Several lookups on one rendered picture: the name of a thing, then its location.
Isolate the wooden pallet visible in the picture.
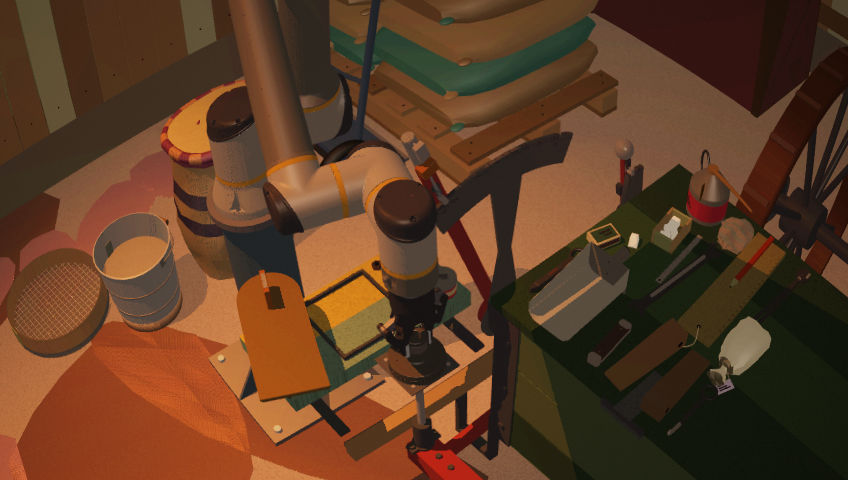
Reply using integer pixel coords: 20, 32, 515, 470
329, 49, 621, 188

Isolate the wooden wagon wheel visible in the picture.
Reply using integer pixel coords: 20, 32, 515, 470
737, 44, 848, 277

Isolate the striped woven basket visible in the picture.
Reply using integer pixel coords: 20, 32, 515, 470
160, 79, 248, 282

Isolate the red pencil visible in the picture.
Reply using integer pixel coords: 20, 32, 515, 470
727, 235, 777, 289

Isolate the green grain drill base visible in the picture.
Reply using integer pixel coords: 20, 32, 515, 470
239, 256, 486, 439

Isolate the brown-handled tool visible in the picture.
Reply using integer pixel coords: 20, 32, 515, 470
528, 248, 586, 294

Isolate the round wooden sieve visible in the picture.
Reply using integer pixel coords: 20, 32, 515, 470
5, 247, 111, 358

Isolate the dark notched quadrant plate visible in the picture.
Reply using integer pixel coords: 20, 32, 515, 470
433, 131, 575, 461

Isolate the tan grain sack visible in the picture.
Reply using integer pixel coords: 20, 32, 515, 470
370, 39, 601, 134
329, 0, 601, 68

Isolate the red steel frame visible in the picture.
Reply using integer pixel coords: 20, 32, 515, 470
405, 409, 495, 480

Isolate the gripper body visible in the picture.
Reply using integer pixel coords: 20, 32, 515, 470
386, 291, 447, 335

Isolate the dark grey flat plate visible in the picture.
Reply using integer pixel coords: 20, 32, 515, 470
600, 369, 664, 439

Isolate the red and grey oil can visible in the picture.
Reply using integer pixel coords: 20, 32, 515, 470
684, 149, 755, 228

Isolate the small white cloth bag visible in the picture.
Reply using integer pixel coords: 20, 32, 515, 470
707, 315, 774, 399

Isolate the orange slotted lever plate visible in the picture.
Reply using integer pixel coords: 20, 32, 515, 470
235, 271, 332, 403

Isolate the grey metal scoop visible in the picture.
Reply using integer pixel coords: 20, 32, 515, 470
527, 242, 631, 343

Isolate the grey stone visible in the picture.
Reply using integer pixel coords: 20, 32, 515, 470
716, 216, 757, 257

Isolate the red knobbed lever stand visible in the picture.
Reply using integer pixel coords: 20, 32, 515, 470
612, 138, 646, 205

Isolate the green workbench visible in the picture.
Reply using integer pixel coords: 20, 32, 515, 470
488, 163, 848, 480

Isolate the small tan open box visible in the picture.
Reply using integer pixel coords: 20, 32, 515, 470
650, 206, 694, 255

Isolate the small green matchbox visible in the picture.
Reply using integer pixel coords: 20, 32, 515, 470
585, 223, 623, 250

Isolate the grey bucket with grain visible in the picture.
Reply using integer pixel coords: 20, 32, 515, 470
91, 211, 184, 333

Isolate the yellow tray with dark frame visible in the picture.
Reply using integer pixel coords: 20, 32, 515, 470
303, 269, 393, 360

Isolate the dark red cabinet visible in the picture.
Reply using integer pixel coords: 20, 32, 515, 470
591, 0, 824, 119

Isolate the red lift lever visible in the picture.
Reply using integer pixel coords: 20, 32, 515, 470
400, 130, 495, 303

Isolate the dark handle with white tip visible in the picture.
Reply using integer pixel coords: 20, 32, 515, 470
586, 318, 634, 368

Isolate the grey metal file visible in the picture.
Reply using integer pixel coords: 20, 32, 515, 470
655, 234, 704, 287

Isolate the wooden ruler board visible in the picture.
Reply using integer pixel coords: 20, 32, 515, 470
676, 231, 788, 349

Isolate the dark cast-iron weight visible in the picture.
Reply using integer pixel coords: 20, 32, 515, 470
382, 343, 453, 387

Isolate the dark slim tool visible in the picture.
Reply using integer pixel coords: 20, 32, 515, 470
665, 389, 722, 439

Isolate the brown card tag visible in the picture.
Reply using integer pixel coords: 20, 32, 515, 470
603, 318, 692, 393
638, 350, 711, 424

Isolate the wooden beam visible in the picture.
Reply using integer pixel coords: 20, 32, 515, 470
343, 349, 496, 462

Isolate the blue pole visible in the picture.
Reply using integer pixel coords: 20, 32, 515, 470
352, 0, 384, 144

